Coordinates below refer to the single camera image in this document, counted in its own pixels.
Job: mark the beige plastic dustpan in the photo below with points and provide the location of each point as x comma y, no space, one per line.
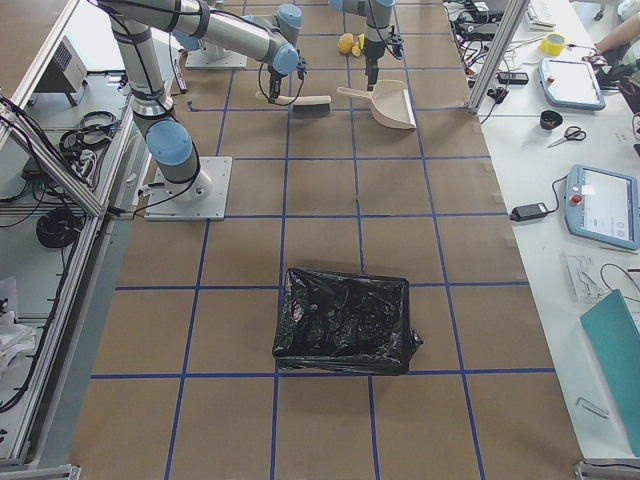
389,103

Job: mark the white crumpled cloth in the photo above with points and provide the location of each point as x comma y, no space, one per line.
17,340

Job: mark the scissors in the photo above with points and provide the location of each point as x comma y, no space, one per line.
572,133

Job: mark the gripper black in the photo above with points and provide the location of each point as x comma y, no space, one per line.
275,78
372,52

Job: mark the beige hand brush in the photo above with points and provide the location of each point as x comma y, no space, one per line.
302,105

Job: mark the black power adapter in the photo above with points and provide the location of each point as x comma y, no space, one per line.
529,212

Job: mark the blue teach pendant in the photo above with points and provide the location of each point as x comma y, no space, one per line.
603,206
570,84

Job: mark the black round cup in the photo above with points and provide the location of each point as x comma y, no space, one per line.
550,119

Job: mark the brown crumpled wrapper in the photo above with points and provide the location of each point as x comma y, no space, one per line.
345,43

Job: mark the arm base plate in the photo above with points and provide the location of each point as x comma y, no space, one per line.
212,57
205,199

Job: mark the aluminium frame post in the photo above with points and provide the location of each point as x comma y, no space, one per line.
511,19

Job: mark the hex key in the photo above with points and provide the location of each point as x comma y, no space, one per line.
593,408

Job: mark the teal folder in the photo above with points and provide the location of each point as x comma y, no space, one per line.
614,339

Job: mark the yellow tape roll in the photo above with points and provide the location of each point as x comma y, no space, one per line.
552,44

